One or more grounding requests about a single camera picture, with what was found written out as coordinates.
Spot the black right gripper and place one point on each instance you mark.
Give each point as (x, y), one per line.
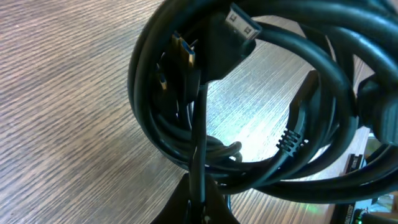
(377, 177)

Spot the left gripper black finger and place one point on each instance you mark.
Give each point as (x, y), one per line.
(179, 208)

